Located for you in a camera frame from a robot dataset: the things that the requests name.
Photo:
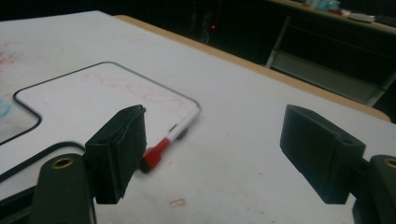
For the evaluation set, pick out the white-legged desk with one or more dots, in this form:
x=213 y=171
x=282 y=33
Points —
x=323 y=74

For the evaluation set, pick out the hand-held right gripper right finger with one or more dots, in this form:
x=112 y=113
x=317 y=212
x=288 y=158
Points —
x=320 y=155

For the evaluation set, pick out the white table cover sheet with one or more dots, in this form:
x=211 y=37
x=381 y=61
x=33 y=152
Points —
x=233 y=124

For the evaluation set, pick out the dark device with red light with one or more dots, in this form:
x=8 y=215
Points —
x=208 y=21

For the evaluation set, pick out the blue packets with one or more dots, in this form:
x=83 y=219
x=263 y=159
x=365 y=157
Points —
x=323 y=4

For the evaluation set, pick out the red whiteboard marker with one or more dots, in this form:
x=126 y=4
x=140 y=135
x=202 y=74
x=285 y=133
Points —
x=158 y=151

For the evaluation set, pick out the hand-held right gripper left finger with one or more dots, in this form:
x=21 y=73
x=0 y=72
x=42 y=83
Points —
x=118 y=155

